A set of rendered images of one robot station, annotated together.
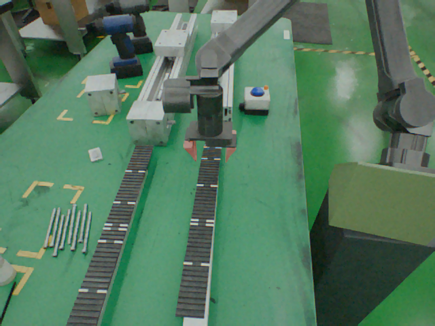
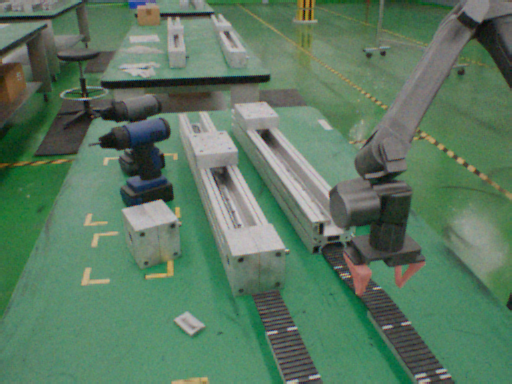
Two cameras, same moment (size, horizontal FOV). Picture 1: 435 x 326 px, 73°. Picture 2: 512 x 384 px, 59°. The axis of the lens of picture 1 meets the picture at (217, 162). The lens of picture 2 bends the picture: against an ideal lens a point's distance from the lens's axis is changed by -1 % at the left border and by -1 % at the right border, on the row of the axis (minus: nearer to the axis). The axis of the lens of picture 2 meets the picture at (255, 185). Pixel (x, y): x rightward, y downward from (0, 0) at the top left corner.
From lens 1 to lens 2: 42 cm
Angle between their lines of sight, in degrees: 23
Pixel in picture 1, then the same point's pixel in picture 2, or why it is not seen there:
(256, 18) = (419, 99)
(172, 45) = (221, 151)
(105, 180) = (233, 359)
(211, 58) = (396, 147)
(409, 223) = not seen: outside the picture
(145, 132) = (256, 273)
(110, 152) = (208, 315)
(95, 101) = (148, 244)
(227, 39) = (400, 125)
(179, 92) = (364, 196)
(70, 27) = not seen: outside the picture
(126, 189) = (291, 360)
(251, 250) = not seen: outside the picture
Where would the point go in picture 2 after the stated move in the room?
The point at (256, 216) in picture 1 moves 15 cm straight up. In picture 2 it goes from (477, 351) to (499, 278)
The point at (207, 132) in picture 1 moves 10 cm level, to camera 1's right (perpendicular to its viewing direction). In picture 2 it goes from (393, 246) to (444, 235)
